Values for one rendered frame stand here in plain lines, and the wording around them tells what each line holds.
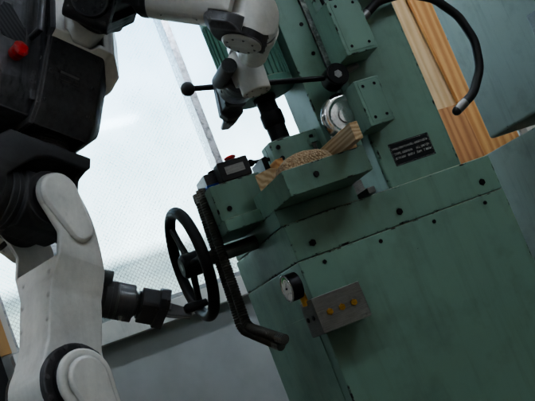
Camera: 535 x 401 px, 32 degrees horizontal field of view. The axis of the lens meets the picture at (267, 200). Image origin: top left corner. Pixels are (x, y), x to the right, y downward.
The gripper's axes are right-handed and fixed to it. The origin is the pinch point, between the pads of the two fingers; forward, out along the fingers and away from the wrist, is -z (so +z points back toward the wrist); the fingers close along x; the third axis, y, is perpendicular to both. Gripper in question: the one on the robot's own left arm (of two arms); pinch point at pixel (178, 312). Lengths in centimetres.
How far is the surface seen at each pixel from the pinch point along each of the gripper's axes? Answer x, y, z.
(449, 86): -63, 182, -123
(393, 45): 38, 69, -44
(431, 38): -56, 201, -113
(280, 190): 33.3, 14.3, -14.0
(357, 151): 42, 23, -29
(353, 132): 50, 21, -25
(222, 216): 15.0, 18.9, -5.6
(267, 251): 8.9, 16.0, -18.6
